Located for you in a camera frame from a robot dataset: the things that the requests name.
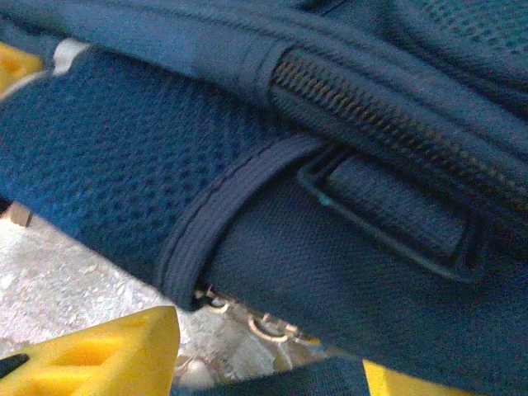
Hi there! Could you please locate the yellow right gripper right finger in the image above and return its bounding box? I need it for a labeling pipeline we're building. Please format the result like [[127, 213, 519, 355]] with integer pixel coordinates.
[[361, 358, 490, 396]]

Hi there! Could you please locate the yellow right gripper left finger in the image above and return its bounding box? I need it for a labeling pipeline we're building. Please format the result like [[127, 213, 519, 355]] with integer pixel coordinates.
[[0, 307, 181, 396]]

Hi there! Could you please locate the navy blue backpack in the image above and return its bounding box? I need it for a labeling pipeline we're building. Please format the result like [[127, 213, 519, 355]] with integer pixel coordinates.
[[0, 0, 528, 396]]

